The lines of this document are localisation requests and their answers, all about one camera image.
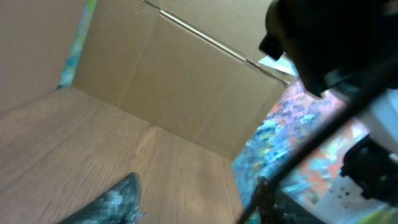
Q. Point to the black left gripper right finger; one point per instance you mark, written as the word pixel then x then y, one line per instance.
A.
pixel 270 205

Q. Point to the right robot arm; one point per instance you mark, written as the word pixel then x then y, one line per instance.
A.
pixel 349 48

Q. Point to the brown cardboard box wall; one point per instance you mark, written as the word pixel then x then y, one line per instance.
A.
pixel 190 67

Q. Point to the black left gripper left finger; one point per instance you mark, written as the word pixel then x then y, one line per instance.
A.
pixel 120 204

